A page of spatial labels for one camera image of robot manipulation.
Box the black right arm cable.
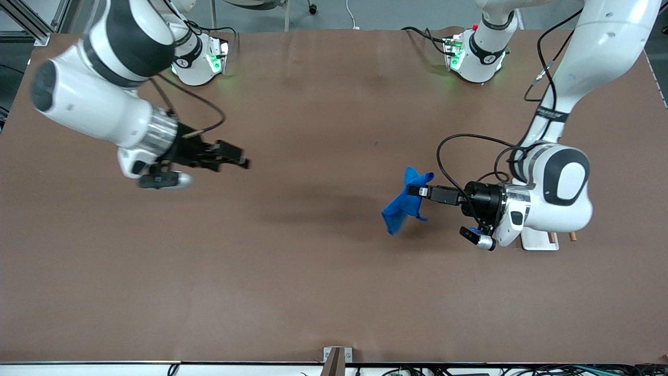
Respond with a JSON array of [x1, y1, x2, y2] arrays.
[[150, 0, 238, 138]]

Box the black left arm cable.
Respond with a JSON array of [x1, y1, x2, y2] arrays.
[[436, 8, 584, 209]]

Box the office chair base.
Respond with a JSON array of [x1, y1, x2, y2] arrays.
[[211, 0, 319, 32]]

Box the blue microfibre towel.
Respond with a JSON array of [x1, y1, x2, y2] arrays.
[[381, 166, 436, 236]]

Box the white floor cable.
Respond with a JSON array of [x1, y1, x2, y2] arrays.
[[345, 0, 362, 30]]

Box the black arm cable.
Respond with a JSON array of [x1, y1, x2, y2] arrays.
[[436, 8, 584, 209], [150, 0, 238, 138]]

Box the grey metal bracket brown post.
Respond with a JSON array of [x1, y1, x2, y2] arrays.
[[323, 346, 353, 376]]

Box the white towel rack wooden bars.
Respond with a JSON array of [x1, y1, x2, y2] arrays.
[[520, 227, 578, 252]]

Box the brown table cover sheet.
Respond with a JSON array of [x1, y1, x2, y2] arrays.
[[0, 27, 668, 365]]

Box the black left base cable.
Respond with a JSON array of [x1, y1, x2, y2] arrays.
[[401, 26, 450, 56]]

